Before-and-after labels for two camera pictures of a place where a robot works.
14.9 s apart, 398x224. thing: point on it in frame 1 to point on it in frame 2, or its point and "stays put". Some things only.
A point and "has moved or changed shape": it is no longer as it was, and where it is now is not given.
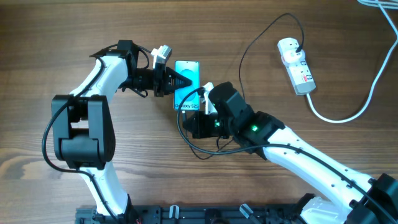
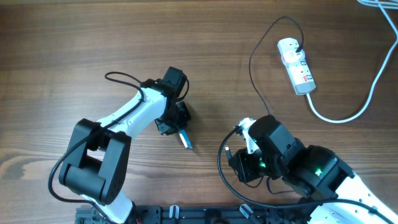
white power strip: [300, 73] stays put
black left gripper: [159, 89] to [186, 116]
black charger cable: [240, 88] to [227, 150]
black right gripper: [200, 131] to [245, 173]
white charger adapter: [291, 56] stays put
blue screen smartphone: [190, 70] has moved or changed shape
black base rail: [193, 214] stays put
